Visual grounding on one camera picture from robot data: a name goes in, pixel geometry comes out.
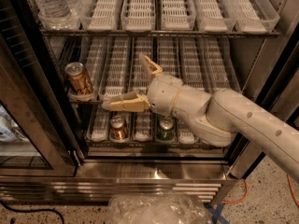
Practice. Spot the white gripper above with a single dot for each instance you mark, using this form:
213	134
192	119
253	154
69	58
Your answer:
163	94

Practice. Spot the orange can shelf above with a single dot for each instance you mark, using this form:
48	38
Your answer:
79	79
118	128

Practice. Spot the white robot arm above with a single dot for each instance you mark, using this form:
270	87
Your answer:
215	117

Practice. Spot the green can front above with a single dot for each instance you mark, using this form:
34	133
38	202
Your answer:
165	130

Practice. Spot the orange can bottom shelf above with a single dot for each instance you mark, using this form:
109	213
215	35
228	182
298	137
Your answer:
118	128

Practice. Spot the stainless steel fridge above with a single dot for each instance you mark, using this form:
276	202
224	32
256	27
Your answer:
266	66

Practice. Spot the glass fridge door left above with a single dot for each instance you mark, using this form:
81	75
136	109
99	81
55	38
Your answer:
32	92

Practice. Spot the clear plastic bag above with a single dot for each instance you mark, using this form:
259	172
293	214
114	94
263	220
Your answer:
157	209

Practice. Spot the blue tape cross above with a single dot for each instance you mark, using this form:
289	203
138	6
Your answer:
216	213

